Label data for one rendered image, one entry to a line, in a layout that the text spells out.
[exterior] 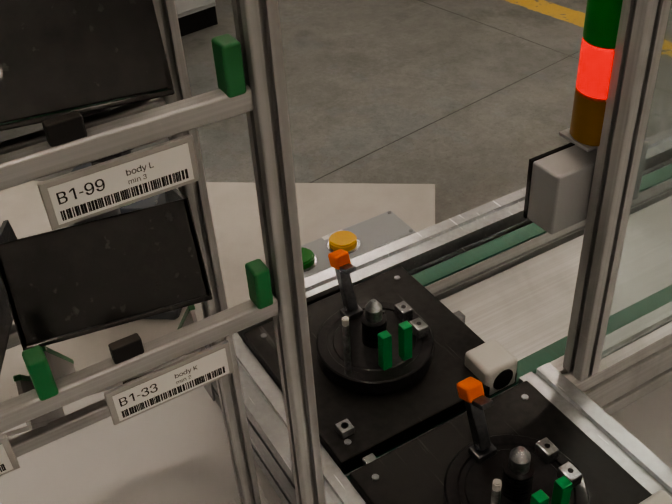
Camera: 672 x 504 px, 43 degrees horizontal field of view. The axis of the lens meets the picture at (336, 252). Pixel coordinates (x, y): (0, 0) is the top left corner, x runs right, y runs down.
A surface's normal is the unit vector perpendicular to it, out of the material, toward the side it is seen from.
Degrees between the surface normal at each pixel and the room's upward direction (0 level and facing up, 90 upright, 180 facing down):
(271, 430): 0
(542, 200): 90
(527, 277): 0
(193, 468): 0
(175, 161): 90
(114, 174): 90
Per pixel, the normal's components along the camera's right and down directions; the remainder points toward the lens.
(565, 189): 0.51, 0.51
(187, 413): -0.05, -0.79
